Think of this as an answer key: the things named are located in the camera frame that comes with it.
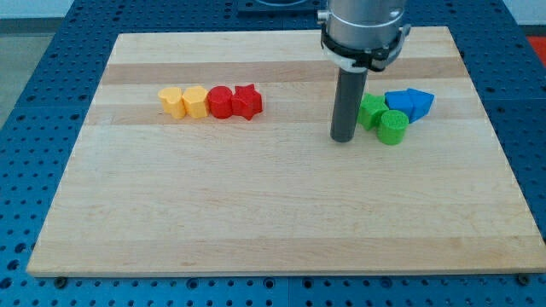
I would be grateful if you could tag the yellow heart block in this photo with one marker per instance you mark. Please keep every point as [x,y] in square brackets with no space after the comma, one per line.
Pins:
[171,99]

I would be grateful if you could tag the green cylinder block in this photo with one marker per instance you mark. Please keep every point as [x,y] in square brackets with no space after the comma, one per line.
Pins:
[392,127]

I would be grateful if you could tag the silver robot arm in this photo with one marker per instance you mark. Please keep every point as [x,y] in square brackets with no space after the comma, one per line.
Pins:
[361,35]

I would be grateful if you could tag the blue cube block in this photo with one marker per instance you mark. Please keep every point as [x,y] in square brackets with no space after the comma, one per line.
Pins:
[400,100]

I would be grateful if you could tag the wooden board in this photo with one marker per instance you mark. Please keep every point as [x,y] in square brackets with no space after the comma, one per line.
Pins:
[144,194]

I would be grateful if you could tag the yellow pentagon block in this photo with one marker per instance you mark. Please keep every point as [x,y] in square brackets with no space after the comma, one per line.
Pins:
[195,102]

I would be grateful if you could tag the green star block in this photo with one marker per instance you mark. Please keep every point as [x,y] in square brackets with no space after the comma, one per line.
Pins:
[370,111]

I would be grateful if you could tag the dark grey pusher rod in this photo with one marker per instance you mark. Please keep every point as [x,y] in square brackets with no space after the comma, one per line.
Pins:
[348,96]

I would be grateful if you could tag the red cylinder block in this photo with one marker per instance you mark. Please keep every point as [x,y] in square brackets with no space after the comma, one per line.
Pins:
[219,98]

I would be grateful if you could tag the blue triangular block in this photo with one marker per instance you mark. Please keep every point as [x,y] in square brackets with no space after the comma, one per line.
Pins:
[421,101]

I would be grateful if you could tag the red star block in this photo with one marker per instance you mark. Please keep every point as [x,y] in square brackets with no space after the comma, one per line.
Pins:
[246,101]

